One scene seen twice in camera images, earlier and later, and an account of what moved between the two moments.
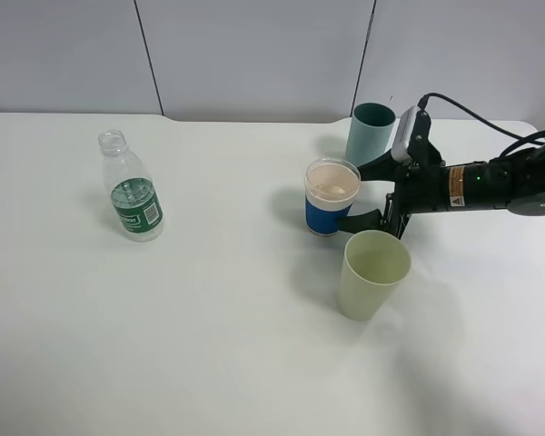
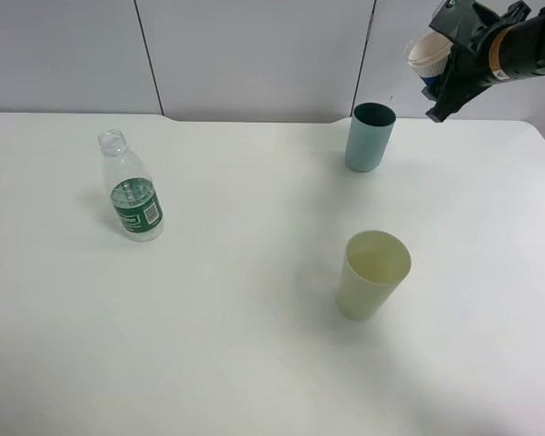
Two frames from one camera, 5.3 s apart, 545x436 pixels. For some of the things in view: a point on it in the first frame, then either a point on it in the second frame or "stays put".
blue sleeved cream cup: [331, 185] → [428, 54]
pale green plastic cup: [374, 264] stays put
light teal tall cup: [370, 132] stays put
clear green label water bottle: [134, 197] stays put
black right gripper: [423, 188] → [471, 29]
